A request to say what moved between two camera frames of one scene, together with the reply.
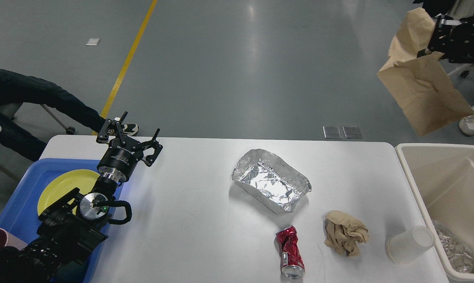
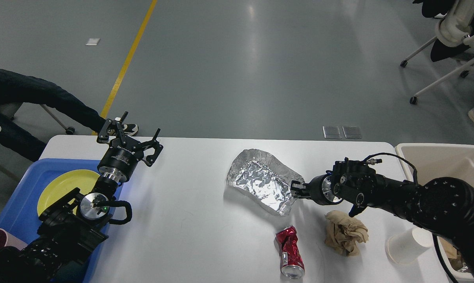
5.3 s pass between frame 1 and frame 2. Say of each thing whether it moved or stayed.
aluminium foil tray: moved
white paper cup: stayed
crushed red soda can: stayed
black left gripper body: stayed
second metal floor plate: stayed
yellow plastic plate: stayed
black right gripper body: moved
